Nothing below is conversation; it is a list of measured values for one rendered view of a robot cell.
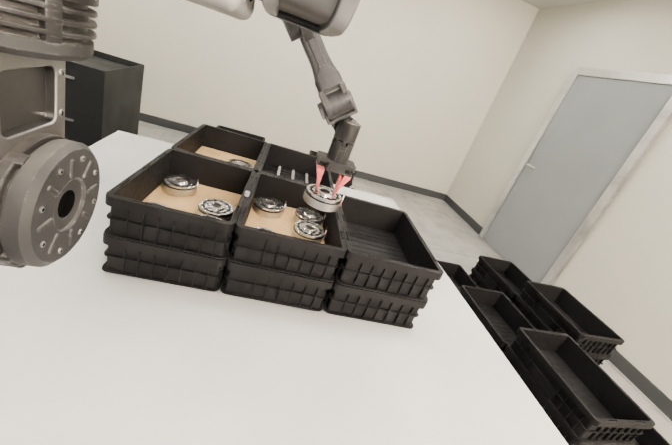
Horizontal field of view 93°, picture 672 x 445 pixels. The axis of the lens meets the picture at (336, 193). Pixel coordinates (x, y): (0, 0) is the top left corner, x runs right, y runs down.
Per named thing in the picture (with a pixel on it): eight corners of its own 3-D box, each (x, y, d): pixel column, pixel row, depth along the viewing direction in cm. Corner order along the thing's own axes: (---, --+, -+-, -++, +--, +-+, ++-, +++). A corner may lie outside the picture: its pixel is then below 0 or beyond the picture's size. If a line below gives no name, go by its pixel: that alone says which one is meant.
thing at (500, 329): (517, 395, 166) (554, 349, 153) (469, 392, 158) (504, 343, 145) (475, 333, 201) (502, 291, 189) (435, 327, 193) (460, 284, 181)
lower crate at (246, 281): (322, 316, 94) (334, 284, 89) (217, 296, 87) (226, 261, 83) (317, 241, 130) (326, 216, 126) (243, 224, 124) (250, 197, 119)
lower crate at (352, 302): (413, 333, 100) (429, 304, 95) (322, 316, 94) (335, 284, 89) (384, 257, 136) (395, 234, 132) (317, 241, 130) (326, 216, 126)
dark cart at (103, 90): (95, 207, 214) (103, 71, 182) (15, 192, 202) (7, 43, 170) (133, 173, 270) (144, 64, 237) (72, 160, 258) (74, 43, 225)
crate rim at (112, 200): (232, 234, 80) (234, 225, 79) (101, 204, 74) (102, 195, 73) (255, 176, 116) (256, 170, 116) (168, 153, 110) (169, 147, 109)
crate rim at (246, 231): (344, 259, 86) (347, 252, 85) (232, 234, 80) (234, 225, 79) (333, 197, 123) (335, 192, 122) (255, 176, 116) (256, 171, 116)
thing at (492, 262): (524, 339, 212) (553, 300, 200) (488, 334, 204) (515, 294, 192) (489, 296, 248) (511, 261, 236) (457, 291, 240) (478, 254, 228)
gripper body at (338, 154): (315, 156, 86) (324, 130, 84) (350, 167, 89) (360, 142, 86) (316, 163, 81) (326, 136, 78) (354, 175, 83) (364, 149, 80)
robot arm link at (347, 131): (343, 116, 77) (365, 123, 78) (339, 111, 83) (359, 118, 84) (334, 143, 79) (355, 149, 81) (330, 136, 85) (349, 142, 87)
